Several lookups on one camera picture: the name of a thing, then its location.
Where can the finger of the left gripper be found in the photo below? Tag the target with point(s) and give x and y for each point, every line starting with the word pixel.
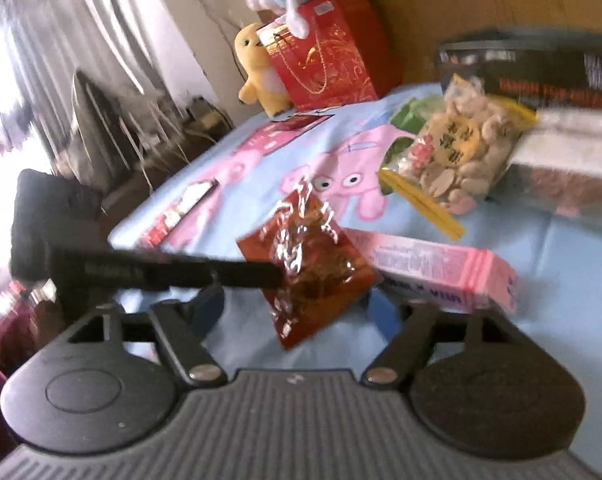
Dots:
pixel 118 269

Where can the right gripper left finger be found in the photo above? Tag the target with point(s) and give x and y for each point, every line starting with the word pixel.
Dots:
pixel 180 328

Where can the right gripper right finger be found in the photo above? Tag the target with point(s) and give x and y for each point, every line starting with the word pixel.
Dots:
pixel 407 329

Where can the red jelly snack bag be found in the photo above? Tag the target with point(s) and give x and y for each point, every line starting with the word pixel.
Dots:
pixel 324 273

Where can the pink wafer box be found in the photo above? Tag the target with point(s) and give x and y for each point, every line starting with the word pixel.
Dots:
pixel 462 279

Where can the green snack packet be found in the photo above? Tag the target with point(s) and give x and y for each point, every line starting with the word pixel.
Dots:
pixel 398 146
pixel 414 113

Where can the yellow peanut snack bag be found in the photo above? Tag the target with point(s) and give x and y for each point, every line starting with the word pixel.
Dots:
pixel 458 154

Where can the clear cake package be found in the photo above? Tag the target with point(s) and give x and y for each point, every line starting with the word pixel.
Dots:
pixel 557 166

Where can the smartphone in clear case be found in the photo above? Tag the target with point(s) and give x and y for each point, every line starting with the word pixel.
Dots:
pixel 166 223

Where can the grey curtain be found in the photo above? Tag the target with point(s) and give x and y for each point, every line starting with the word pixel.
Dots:
pixel 99 103

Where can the yellow plush duck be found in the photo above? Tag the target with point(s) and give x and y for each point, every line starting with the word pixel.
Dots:
pixel 262 84

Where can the red gift bag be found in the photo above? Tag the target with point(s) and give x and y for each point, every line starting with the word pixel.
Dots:
pixel 346 58

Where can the black cardboard box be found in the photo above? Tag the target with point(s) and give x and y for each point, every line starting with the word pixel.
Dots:
pixel 539 67

